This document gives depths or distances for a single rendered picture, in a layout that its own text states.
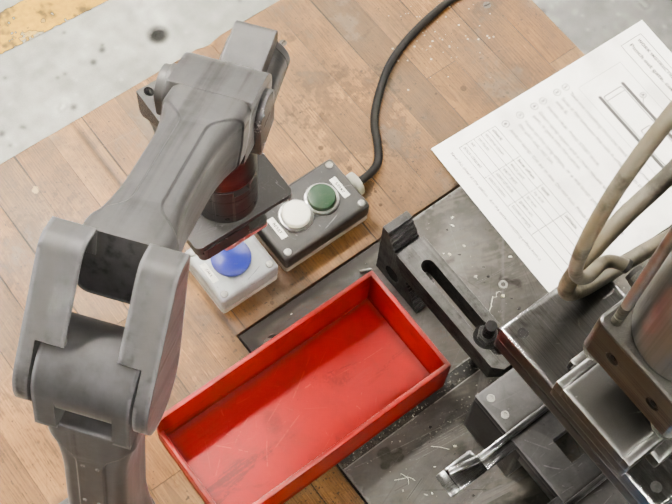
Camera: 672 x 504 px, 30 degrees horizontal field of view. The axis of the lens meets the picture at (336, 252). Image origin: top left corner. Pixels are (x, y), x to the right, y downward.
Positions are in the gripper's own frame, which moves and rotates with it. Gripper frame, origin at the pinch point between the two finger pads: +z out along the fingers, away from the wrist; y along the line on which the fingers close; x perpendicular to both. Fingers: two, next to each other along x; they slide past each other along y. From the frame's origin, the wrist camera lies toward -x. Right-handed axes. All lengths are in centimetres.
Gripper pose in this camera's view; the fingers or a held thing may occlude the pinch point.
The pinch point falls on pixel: (228, 239)
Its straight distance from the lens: 119.0
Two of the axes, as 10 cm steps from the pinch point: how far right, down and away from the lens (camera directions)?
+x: 5.9, 7.5, -3.2
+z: -0.5, 4.2, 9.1
